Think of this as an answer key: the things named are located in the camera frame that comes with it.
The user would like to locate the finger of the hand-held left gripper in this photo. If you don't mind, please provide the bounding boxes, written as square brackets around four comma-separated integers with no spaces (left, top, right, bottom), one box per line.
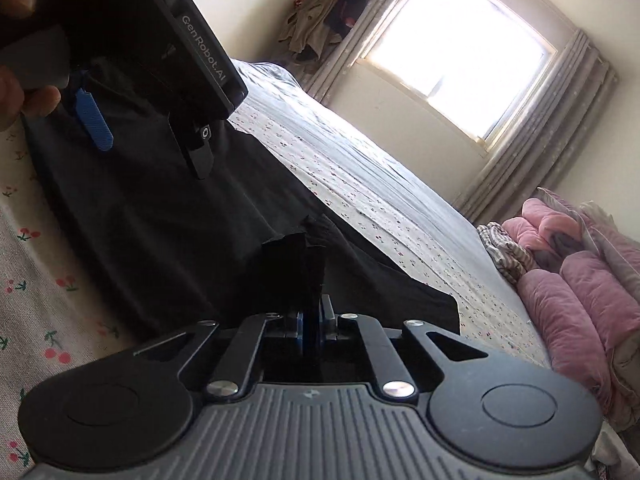
[167,112,215,181]
[69,71,116,154]

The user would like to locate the bed with cherry print sheet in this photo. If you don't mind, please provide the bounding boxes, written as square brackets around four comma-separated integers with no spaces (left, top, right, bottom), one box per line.
[0,57,640,480]

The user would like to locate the black pants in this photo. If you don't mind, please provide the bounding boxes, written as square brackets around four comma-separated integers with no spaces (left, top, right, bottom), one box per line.
[20,55,462,384]

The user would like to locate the grey patterned curtain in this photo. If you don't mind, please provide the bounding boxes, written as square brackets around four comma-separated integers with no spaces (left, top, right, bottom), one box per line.
[456,27,619,222]
[305,0,437,107]

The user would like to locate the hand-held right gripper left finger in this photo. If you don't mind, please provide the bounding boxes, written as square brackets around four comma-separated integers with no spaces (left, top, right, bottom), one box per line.
[132,310,307,402]

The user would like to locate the beige hanging jacket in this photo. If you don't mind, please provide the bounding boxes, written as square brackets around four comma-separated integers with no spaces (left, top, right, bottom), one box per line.
[277,0,347,64]

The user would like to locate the window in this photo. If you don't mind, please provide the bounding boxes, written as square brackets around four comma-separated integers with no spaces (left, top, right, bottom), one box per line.
[360,0,559,154]

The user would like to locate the light pink folded blanket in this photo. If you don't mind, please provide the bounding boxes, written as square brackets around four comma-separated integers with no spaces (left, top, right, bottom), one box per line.
[500,197,587,272]

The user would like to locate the striped folded cloth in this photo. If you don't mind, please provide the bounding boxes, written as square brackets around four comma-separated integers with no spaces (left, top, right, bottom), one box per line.
[476,222,540,287]

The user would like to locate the person's left hand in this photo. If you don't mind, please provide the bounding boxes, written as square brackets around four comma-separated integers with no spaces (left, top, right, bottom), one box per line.
[0,0,62,132]

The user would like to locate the dark hanging garment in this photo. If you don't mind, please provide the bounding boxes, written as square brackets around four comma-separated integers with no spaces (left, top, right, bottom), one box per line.
[322,0,369,44]

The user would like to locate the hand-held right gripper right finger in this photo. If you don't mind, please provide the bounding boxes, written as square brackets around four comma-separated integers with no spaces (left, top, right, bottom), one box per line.
[315,294,489,404]

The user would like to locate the pink and grey folded quilt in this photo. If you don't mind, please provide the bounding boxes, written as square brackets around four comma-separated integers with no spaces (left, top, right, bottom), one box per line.
[515,187,640,433]

